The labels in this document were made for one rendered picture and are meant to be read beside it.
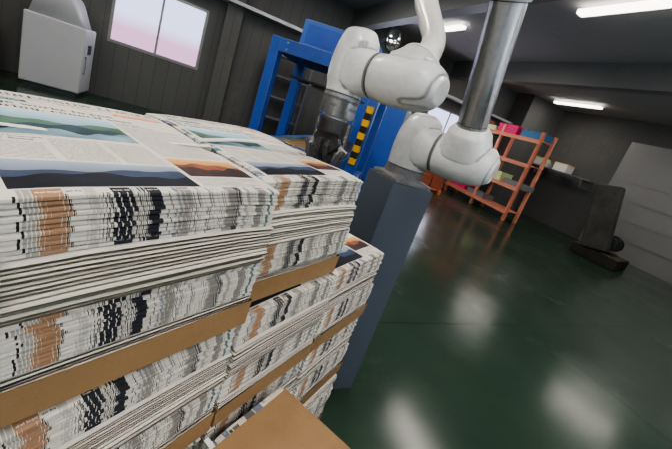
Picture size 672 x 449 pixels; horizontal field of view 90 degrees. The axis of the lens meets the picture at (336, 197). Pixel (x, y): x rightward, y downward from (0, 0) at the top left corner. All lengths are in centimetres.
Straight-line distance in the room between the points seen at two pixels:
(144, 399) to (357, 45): 73
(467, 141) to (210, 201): 95
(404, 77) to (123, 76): 717
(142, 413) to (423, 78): 69
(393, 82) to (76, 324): 63
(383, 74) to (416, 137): 58
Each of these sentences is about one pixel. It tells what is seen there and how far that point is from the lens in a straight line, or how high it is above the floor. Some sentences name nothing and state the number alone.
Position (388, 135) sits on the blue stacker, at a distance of 489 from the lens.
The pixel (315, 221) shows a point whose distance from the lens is 62.
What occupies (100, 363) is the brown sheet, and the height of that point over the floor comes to 87.
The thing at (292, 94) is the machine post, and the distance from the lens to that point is 339.
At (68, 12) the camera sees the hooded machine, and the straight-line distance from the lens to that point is 700.
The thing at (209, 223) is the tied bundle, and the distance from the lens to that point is 41.
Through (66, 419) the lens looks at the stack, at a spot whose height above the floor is 81.
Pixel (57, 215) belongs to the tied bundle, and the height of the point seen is 104.
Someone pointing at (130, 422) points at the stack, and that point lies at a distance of 55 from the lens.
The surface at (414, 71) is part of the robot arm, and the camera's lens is 72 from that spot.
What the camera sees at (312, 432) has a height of 60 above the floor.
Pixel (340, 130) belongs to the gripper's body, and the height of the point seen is 114.
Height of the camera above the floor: 119
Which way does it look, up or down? 14 degrees down
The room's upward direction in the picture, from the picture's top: 19 degrees clockwise
